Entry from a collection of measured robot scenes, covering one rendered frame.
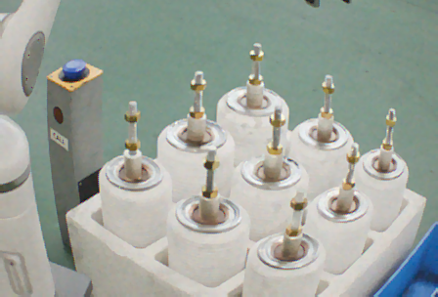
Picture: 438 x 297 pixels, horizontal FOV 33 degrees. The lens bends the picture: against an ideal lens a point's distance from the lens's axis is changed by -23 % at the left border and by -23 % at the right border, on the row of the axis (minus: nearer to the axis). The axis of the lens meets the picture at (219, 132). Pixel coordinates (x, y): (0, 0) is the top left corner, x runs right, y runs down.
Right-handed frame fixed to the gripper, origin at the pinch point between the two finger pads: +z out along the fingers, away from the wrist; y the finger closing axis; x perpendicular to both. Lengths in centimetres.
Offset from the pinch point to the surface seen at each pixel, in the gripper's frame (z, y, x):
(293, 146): 22.7, -4.4, 1.1
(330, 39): 47, 62, 61
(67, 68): 14.1, -27.3, 22.8
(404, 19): 47, 103, 64
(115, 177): 21.7, -28.4, 5.6
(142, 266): 29.2, -31.2, -3.6
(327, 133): 21.0, -0.4, -1.1
